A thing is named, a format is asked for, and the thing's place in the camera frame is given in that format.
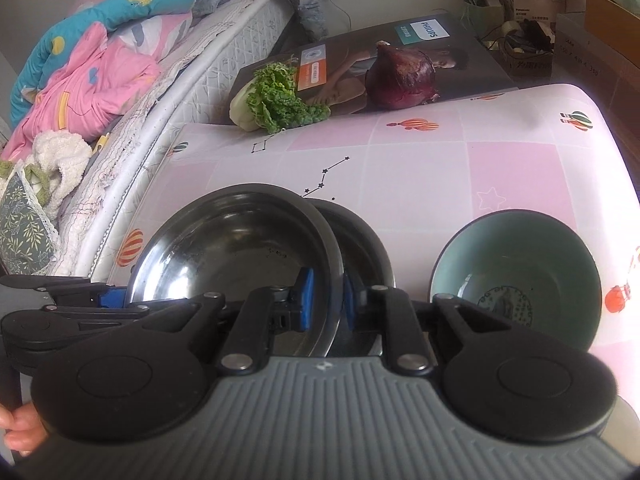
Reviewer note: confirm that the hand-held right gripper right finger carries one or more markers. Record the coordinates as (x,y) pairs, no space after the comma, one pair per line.
(350,307)

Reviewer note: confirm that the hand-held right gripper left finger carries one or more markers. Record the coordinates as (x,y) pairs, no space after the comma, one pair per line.
(304,305)

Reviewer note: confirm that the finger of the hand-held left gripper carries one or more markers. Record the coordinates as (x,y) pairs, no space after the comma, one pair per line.
(75,320)
(112,297)

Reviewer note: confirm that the stainless steel bowl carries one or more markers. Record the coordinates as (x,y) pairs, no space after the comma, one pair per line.
(225,240)
(365,250)

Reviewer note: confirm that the green patterned ceramic bowl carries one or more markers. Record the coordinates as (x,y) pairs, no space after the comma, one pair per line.
(520,270)

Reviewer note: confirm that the person's left hand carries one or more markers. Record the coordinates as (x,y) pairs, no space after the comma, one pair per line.
(22,430)

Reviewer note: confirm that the green floral pillow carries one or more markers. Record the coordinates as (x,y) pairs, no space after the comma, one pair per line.
(25,220)

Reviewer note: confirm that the white fleece garment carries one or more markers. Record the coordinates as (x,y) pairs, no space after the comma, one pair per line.
(55,160)

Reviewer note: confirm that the pink patterned tablecloth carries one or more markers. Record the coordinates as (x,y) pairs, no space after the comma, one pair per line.
(425,175)

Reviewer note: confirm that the white quilted mattress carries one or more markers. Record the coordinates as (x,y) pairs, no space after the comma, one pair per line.
(150,125)

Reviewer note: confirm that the green leafy cabbage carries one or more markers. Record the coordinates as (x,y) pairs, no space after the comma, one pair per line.
(280,100)

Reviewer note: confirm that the pink printed blanket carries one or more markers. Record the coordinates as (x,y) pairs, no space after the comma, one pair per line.
(95,90)

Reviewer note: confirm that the purple red onion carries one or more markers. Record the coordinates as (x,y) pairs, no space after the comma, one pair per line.
(400,77)

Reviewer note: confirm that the flat printed cardboard box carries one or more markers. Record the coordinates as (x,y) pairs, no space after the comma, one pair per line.
(340,60)

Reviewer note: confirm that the blue printed blanket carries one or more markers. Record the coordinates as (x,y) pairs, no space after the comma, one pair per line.
(55,40)

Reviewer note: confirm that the green paper bag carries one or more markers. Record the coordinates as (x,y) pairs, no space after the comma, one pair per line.
(482,12)

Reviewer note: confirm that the large brown cardboard box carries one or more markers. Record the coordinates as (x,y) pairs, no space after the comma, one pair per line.
(600,55)

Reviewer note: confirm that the long brown cardboard box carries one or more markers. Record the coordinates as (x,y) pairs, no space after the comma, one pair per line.
(615,15)

